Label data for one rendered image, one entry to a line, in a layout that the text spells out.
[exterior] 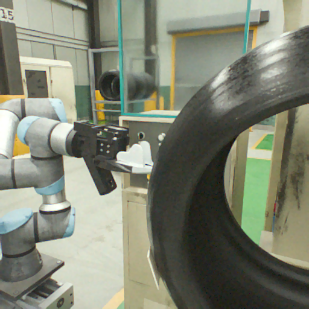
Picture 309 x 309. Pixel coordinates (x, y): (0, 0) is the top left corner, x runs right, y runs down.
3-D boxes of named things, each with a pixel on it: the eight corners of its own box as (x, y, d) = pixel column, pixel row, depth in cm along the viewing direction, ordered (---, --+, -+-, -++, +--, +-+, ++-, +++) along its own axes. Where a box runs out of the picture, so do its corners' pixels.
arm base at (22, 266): (-10, 274, 108) (-14, 250, 105) (25, 253, 121) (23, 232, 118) (17, 286, 101) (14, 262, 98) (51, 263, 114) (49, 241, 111)
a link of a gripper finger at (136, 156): (156, 151, 53) (114, 140, 57) (152, 179, 55) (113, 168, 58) (162, 147, 56) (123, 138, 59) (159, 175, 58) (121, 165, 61)
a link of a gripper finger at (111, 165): (128, 168, 55) (92, 158, 58) (128, 175, 56) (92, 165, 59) (139, 162, 59) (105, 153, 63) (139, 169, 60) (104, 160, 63)
